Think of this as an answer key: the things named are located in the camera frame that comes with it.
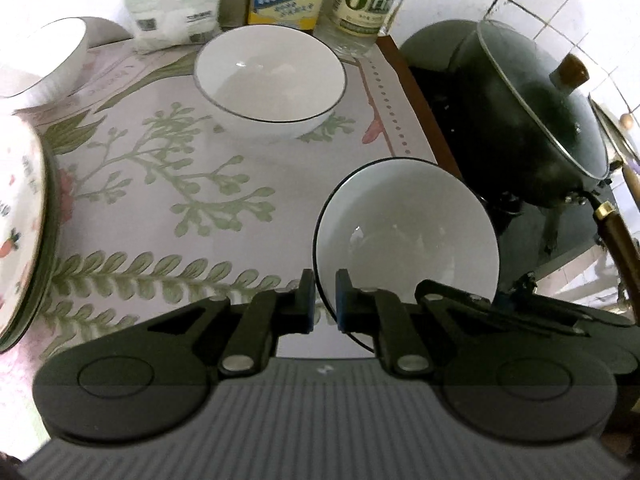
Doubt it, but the black gas stove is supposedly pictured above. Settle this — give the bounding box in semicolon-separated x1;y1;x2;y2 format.
407;60;640;311

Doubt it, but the large white bowl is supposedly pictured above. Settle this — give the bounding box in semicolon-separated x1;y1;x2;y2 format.
0;16;91;111

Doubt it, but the small white bowl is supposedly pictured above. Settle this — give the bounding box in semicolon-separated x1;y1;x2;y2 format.
313;158;500;353

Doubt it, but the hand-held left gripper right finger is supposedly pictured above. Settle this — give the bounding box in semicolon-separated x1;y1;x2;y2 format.
335;269;591;378

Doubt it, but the white plate with sun print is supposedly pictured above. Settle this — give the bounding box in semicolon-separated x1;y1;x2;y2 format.
0;157;62;354

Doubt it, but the floral tablecloth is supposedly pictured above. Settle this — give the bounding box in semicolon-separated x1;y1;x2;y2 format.
0;15;441;376

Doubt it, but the black wok with glass lid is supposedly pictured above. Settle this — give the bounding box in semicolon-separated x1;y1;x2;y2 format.
400;19;640;323

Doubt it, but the medium white bowl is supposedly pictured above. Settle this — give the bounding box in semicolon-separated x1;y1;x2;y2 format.
193;26;348;143

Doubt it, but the clear plastic bag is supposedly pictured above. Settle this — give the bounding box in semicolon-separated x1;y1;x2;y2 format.
117;0;226;54

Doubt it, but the clear vinegar bottle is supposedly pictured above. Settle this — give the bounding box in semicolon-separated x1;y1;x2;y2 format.
315;0;417;59

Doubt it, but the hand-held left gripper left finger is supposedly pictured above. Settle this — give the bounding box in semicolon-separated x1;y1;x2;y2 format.
145;269;317;377

